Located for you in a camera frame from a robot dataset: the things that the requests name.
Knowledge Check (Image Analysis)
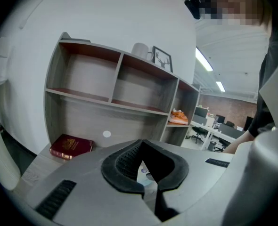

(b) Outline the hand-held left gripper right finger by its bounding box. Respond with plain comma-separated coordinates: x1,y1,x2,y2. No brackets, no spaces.
142,139,234,222

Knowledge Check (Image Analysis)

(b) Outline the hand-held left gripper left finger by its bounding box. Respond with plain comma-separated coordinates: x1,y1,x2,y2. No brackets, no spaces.
25,139,162,226

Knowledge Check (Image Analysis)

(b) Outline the white tissues pack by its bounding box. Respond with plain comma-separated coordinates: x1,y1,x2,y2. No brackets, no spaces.
138,160,158,188

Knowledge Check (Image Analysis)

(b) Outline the orange tissues pack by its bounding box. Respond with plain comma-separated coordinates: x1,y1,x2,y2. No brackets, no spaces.
168,109,189,125

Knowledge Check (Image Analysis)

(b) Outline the grey wooden desk with hutch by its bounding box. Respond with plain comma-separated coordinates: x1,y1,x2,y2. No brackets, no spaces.
44,32,201,148

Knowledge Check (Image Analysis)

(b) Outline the person's right forearm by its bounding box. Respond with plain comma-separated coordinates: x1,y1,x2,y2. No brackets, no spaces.
223,130,255,154

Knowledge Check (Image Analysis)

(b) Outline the white office desk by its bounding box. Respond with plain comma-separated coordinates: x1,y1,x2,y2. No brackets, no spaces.
190,120,246,151

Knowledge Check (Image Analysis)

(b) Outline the black office chair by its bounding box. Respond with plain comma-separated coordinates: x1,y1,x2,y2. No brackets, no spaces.
189,126,208,145
213,137,232,153

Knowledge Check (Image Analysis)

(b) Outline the dark red book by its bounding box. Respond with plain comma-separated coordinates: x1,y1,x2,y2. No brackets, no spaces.
49,133,94,161

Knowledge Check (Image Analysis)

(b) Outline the ceiling light strip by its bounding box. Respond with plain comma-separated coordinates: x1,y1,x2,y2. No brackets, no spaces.
195,46,214,72
215,81,227,93

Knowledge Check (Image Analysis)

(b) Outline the white round vanity table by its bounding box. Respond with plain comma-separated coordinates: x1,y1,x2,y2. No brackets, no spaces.
0,77,21,191

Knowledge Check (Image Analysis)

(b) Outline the person's black clothing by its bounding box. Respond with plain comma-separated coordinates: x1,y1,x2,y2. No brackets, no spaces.
244,29,278,138

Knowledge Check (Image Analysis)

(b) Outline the black framed deer picture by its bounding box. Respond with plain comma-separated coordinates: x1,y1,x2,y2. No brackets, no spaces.
151,45,174,73

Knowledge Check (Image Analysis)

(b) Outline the white mug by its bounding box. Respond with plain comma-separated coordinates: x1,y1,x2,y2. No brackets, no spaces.
131,42,154,63

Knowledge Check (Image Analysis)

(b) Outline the person's head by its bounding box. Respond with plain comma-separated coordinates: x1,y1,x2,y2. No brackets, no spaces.
199,0,272,30

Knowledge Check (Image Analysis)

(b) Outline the small black picture frame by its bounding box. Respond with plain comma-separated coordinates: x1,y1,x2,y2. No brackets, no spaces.
59,38,91,43

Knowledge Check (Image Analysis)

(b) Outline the black head-worn camera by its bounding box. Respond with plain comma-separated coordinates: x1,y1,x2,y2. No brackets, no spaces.
184,0,202,20

